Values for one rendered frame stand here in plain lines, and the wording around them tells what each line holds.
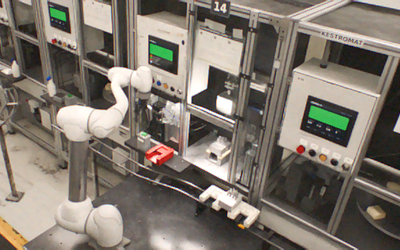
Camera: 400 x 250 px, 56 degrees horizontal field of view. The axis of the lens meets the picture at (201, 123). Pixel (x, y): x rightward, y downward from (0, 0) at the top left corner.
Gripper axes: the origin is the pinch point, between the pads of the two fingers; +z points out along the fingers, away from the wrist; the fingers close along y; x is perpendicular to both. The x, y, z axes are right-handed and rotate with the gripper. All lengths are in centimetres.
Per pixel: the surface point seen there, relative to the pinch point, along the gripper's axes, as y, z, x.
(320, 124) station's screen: -115, -49, -4
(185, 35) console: -23, -68, -9
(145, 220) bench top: -37, 43, 35
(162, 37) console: -5, -61, -10
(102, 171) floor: 86, 117, -36
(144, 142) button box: -4.5, 13.9, 3.1
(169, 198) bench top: -35, 44, 9
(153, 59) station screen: -1.0, -45.5, -7.4
